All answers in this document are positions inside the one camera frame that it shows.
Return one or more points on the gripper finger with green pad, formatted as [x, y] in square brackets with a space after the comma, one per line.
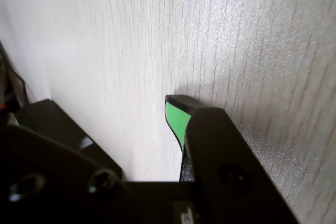
[176, 119]

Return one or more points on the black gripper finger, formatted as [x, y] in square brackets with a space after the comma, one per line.
[223, 155]

